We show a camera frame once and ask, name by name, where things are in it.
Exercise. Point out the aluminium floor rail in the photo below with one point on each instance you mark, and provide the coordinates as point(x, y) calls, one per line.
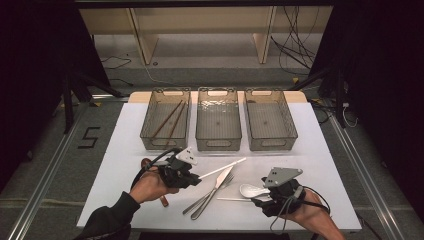
point(43, 186)
point(366, 173)

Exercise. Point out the light wooden desk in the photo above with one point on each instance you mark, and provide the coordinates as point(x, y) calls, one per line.
point(206, 20)

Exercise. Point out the steel table knife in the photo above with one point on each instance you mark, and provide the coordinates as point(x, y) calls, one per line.
point(221, 178)

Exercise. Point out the short aluminium rail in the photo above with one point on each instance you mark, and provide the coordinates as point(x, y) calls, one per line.
point(110, 97)

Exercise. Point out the black tripod stand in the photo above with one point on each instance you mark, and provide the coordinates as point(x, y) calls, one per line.
point(339, 100)
point(68, 103)

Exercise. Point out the person's left hand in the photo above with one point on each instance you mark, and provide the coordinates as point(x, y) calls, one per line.
point(150, 186)

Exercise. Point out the white ceramic spoon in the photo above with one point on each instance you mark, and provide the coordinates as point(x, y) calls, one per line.
point(250, 190)

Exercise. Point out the brown wooden spoon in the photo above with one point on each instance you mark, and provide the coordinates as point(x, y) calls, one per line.
point(145, 162)

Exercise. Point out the transparent grey plastic bin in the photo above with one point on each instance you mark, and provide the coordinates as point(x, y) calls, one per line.
point(269, 121)
point(165, 113)
point(218, 123)

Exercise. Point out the person's right hand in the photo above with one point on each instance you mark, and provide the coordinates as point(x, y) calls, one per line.
point(313, 215)

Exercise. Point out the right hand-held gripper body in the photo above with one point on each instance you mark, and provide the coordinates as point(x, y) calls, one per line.
point(285, 196)

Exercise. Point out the steel fork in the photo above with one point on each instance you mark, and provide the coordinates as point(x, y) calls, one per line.
point(200, 202)

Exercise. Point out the black curtain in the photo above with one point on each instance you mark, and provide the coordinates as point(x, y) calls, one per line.
point(33, 66)
point(383, 83)

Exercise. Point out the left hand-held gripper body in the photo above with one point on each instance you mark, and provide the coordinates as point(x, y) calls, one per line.
point(175, 173)

